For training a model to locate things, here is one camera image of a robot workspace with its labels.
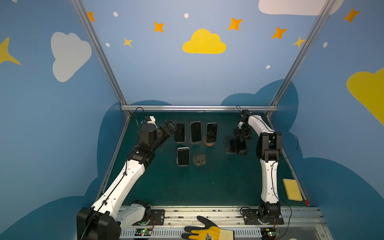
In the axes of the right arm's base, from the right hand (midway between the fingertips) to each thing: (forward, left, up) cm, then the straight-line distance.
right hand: (240, 137), depth 106 cm
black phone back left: (-3, +44, 0) cm, 44 cm away
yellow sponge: (-35, -24, 0) cm, 43 cm away
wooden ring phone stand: (-6, +22, -2) cm, 23 cm away
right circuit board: (-56, -6, -2) cm, 57 cm away
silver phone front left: (-24, +38, +11) cm, 46 cm away
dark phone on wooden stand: (-3, +22, +8) cm, 23 cm away
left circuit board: (-59, +55, 0) cm, 81 cm away
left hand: (-16, +43, +29) cm, 54 cm away
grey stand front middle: (-21, +29, +3) cm, 36 cm away
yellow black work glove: (-57, +23, +2) cm, 62 cm away
